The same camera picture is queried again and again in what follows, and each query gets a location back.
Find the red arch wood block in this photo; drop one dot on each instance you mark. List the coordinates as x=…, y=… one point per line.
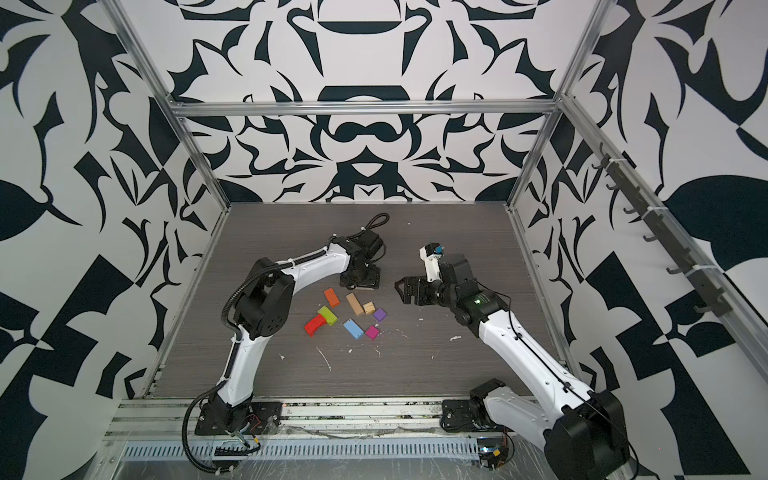
x=314, y=325

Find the green lit controller board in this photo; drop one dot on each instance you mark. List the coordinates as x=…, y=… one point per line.
x=492, y=457

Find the light blue wood block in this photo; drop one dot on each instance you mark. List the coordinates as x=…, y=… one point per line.
x=353, y=329

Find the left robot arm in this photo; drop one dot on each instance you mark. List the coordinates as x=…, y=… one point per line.
x=260, y=307

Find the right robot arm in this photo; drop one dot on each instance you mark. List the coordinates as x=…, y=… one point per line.
x=581, y=432

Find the aluminium cage frame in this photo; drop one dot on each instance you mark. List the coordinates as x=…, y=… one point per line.
x=743, y=323

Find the aluminium mounting rail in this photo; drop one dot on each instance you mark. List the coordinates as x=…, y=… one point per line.
x=324, y=418

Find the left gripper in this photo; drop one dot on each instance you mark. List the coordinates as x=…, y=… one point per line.
x=373, y=284

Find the magenta wood block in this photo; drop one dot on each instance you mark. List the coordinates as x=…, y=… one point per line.
x=372, y=332

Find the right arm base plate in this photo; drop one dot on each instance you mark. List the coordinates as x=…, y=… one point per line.
x=468, y=416

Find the grey wall hook rack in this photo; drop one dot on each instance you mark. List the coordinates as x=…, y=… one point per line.
x=665, y=230

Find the green wood block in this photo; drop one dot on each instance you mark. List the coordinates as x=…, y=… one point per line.
x=328, y=315

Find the orange wood block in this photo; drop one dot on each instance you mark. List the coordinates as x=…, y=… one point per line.
x=332, y=298

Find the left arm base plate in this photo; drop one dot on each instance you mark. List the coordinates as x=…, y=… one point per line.
x=252, y=418

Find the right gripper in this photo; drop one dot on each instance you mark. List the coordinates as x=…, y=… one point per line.
x=424, y=285

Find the white slotted cable duct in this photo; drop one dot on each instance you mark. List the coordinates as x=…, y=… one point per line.
x=461, y=448

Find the purple wood cube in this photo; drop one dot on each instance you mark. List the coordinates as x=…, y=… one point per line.
x=380, y=314

